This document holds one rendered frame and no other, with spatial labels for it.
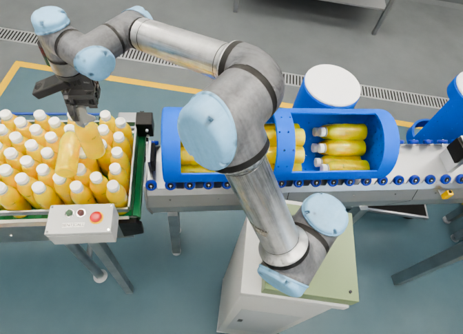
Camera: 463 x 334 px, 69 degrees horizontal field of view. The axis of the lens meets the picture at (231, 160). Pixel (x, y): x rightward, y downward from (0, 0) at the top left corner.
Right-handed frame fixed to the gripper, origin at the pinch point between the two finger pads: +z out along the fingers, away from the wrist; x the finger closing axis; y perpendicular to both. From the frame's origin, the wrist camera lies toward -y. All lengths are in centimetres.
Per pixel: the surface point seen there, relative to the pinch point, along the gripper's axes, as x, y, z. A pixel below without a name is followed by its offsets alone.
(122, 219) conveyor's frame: -15.1, 6.6, 42.8
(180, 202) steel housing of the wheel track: -7, 28, 46
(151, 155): 4.6, 18.1, 27.8
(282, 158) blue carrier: -5, 65, 15
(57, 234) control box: -27.9, -8.9, 22.8
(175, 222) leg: -3, 25, 78
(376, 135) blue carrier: 9, 109, 22
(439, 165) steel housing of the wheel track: 5, 148, 40
